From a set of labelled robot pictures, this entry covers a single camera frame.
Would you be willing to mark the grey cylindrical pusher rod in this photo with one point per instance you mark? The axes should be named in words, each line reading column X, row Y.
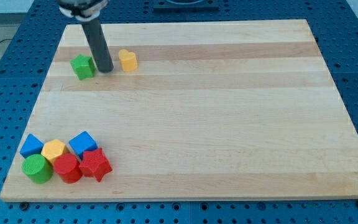
column 98, row 45

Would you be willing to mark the green cylinder block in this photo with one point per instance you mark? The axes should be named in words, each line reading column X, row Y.
column 37, row 169

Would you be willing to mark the blue cube block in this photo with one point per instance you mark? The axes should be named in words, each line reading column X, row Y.
column 32, row 145
column 83, row 142

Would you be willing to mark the red cylinder block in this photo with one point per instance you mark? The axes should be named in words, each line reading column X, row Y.
column 67, row 168

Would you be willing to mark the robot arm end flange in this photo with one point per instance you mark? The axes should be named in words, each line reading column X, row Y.
column 82, row 10

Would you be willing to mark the wooden board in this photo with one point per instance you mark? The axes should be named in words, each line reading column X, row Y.
column 238, row 110

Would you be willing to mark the yellow hexagon block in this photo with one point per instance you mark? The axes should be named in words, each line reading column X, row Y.
column 53, row 149

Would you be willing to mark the blue cube block right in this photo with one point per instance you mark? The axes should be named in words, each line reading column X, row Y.
column 83, row 142

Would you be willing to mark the green star block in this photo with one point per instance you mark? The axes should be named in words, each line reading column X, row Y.
column 83, row 66

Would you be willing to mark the blue cube block left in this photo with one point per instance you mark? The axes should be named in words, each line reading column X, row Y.
column 32, row 145

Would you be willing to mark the yellow heart block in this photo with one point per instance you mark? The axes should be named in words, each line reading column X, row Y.
column 128, row 60

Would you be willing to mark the red star block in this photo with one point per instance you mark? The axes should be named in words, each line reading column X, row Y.
column 95, row 164

